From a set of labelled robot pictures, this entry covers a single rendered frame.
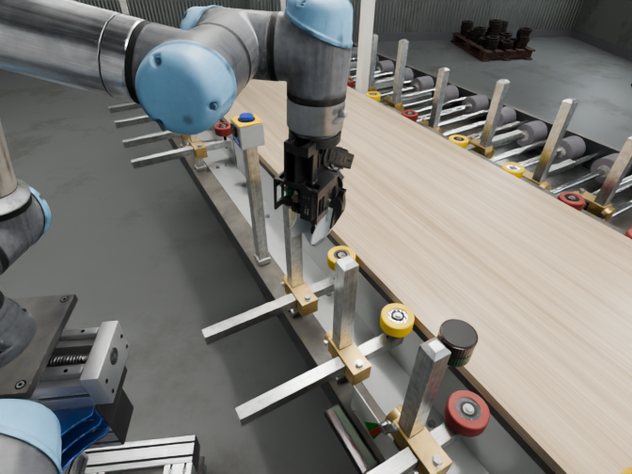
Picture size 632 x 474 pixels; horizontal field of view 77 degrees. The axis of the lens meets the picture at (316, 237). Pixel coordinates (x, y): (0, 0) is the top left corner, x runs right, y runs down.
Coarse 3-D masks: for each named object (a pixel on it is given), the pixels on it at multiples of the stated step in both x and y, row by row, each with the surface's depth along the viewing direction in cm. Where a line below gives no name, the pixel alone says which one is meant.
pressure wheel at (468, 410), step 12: (456, 396) 79; (468, 396) 79; (456, 408) 77; (468, 408) 76; (480, 408) 77; (456, 420) 75; (468, 420) 75; (480, 420) 75; (456, 432) 76; (468, 432) 75; (480, 432) 75
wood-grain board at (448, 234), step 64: (384, 128) 178; (384, 192) 137; (448, 192) 137; (512, 192) 137; (384, 256) 112; (448, 256) 112; (512, 256) 112; (576, 256) 112; (512, 320) 94; (576, 320) 94; (512, 384) 82; (576, 384) 82; (576, 448) 72
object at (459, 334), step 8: (456, 320) 65; (448, 328) 64; (456, 328) 64; (464, 328) 64; (472, 328) 64; (448, 336) 63; (456, 336) 63; (464, 336) 63; (472, 336) 63; (456, 344) 61; (464, 344) 61; (472, 344) 61
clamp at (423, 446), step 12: (396, 408) 81; (396, 420) 79; (396, 432) 79; (420, 432) 77; (408, 444) 75; (420, 444) 75; (432, 444) 75; (420, 456) 74; (432, 456) 74; (444, 456) 74; (420, 468) 74; (432, 468) 72; (444, 468) 72
